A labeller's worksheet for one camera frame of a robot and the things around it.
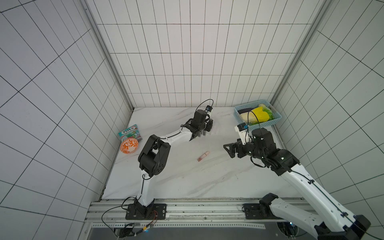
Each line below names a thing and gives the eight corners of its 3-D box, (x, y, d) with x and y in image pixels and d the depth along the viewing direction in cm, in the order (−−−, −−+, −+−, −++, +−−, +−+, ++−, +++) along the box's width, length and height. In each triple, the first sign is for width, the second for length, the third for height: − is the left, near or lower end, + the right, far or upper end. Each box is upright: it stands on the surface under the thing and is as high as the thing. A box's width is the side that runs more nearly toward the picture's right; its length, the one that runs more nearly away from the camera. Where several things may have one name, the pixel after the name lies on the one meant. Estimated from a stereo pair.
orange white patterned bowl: (122, 155, 97) (118, 150, 92) (126, 143, 103) (122, 138, 98) (135, 155, 97) (131, 150, 92) (138, 143, 103) (135, 138, 98)
